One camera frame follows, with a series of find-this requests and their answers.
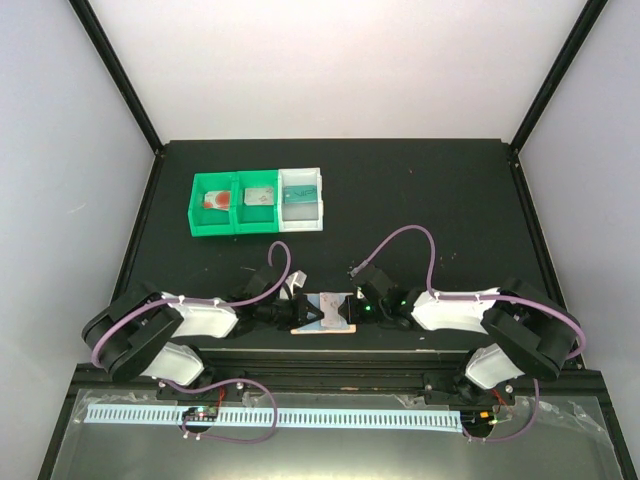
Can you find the right small circuit board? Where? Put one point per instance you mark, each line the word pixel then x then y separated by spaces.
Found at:
pixel 478 418

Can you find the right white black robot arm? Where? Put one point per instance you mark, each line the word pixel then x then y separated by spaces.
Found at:
pixel 530 335

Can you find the light blue slotted cable duct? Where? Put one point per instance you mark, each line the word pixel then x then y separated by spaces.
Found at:
pixel 312 418

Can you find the middle green plastic bin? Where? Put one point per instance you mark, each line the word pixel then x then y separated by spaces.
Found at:
pixel 255 220

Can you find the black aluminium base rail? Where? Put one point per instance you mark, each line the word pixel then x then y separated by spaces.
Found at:
pixel 339 372

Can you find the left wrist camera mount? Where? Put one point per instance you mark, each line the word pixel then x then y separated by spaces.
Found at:
pixel 292 283

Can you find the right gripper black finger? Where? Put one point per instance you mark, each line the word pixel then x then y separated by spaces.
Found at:
pixel 347 313
pixel 348 301

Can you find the white translucent plastic bin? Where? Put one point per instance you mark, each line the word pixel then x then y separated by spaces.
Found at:
pixel 300 218

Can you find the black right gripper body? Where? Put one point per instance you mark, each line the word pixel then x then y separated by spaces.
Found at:
pixel 376 313

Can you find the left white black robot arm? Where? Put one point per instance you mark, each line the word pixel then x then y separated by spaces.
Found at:
pixel 135 336

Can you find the white floral card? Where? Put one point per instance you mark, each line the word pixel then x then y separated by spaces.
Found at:
pixel 259 196
pixel 329 304

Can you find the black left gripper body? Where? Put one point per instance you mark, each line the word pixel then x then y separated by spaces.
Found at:
pixel 285 318

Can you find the left green plastic bin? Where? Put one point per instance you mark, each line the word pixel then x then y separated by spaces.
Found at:
pixel 210 222

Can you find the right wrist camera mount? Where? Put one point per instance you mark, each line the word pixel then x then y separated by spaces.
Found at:
pixel 356 276

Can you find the small circuit board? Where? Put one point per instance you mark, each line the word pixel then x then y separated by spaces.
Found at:
pixel 200 414
pixel 478 418

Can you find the white floral card in bin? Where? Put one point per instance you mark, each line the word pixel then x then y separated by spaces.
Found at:
pixel 259 196

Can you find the right black frame post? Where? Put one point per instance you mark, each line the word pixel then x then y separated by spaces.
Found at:
pixel 572 45

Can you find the left small circuit board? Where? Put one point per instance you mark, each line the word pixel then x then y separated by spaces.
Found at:
pixel 200 414

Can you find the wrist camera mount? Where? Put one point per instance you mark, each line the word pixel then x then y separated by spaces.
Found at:
pixel 292 283
pixel 356 276

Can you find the black frame post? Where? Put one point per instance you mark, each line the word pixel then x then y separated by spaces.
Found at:
pixel 102 45
pixel 572 45

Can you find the left black frame post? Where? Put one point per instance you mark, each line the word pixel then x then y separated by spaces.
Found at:
pixel 102 45

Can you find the green plastic bin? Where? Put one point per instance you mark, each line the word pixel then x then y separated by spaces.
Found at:
pixel 210 222
pixel 255 220

